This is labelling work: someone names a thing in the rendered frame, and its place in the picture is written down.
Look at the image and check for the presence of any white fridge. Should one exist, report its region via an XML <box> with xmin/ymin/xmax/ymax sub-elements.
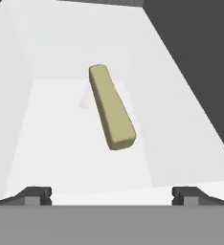
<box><xmin>0</xmin><ymin>0</ymin><xmax>224</xmax><ymax>207</ymax></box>

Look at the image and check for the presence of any pale yellow butter stick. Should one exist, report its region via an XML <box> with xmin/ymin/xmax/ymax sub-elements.
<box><xmin>88</xmin><ymin>63</ymin><xmax>138</xmax><ymax>151</ymax></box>

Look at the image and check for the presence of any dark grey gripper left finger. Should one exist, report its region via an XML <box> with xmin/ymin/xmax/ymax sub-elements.
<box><xmin>0</xmin><ymin>186</ymin><xmax>53</xmax><ymax>207</ymax></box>

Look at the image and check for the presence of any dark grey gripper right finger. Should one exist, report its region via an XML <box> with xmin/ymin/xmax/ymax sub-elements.
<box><xmin>171</xmin><ymin>186</ymin><xmax>224</xmax><ymax>207</ymax></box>

